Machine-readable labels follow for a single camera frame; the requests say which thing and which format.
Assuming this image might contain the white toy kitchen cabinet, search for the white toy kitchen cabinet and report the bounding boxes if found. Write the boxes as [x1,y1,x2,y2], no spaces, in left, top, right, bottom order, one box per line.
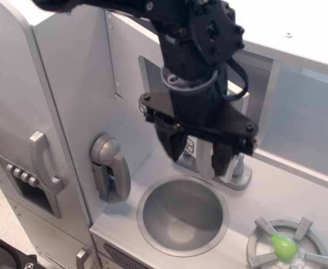
[0,1,328,268]

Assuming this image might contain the grey toy telephone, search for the grey toy telephone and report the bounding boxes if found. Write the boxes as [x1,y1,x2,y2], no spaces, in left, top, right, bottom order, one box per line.
[90,134,131,204]

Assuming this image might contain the grey toy faucet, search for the grey toy faucet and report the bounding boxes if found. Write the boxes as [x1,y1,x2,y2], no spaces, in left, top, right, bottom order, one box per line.
[176,141,252,191]

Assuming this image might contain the white toy microwave door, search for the white toy microwave door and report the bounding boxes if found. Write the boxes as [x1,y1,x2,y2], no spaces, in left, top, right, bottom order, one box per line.
[105,10,251,183]

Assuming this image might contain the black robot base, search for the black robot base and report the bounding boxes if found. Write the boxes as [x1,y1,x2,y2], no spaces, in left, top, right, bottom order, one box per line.
[0,239,41,268]

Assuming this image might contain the grey round toy sink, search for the grey round toy sink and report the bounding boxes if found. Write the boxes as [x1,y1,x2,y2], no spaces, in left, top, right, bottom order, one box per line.
[137,175,229,257]

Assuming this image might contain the grey toy ice dispenser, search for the grey toy ice dispenser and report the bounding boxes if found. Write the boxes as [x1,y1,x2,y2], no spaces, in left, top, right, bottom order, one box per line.
[0,155,61,219]

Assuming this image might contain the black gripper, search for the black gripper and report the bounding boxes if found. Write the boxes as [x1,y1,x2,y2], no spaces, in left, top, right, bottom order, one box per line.
[140,82,258,177]

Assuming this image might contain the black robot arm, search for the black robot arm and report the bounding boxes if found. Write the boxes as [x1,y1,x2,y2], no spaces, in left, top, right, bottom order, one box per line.
[89,1,258,177]

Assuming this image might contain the grey fridge door handle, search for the grey fridge door handle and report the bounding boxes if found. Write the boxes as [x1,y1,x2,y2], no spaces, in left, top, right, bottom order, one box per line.
[29,131,64,196]

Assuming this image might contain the grey oven control panel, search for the grey oven control panel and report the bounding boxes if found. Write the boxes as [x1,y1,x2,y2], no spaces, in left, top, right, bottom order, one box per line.
[103,244,149,269]

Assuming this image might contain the grey toy stove burner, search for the grey toy stove burner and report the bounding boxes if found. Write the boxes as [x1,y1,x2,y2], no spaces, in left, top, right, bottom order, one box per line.
[246,216,328,268]

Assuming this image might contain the grey lower door handle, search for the grey lower door handle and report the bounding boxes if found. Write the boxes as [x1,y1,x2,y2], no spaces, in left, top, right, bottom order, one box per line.
[76,248,96,269]

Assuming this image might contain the green toy pear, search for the green toy pear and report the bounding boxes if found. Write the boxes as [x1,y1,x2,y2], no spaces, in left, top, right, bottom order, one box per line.
[270,233,298,261]

